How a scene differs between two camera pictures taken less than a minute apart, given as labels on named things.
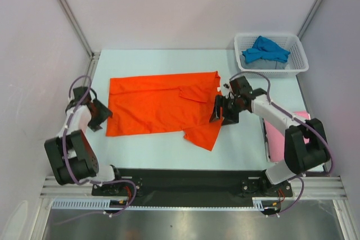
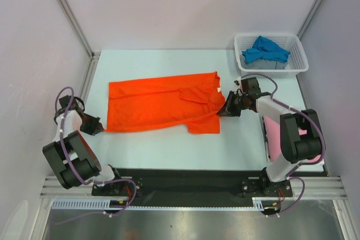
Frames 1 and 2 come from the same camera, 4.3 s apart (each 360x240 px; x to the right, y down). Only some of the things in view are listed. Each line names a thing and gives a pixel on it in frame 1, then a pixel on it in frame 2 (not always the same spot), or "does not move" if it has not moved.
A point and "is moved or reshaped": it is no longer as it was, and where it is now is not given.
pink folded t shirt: [276, 138] does not move
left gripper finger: [104, 112] → [99, 127]
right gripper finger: [217, 112] → [229, 109]
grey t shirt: [263, 64] does not move
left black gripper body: [95, 117] → [89, 125]
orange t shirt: [181, 103] is moved or reshaped
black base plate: [173, 187] does not move
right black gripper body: [232, 104] does not move
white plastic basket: [296, 60] does not move
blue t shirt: [265, 49] does not move
